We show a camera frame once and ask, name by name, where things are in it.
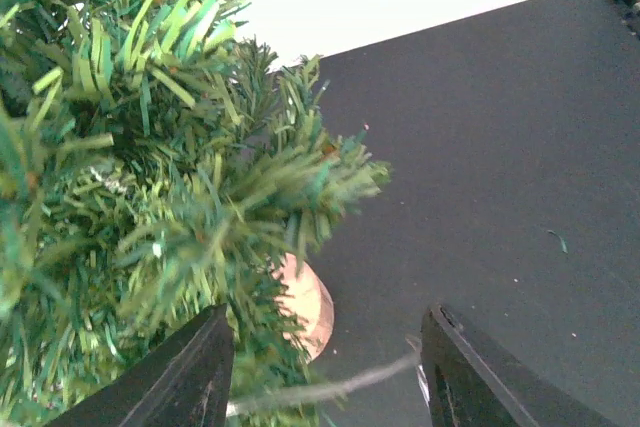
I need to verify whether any wooden tree base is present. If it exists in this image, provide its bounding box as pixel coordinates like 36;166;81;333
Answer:
273;253;335;363

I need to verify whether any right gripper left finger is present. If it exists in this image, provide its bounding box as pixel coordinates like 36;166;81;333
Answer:
48;305;234;427

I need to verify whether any small green christmas tree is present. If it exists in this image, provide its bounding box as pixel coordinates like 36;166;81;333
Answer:
1;0;390;426

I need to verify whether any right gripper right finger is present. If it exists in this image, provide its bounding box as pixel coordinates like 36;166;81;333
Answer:
419;304;614;427

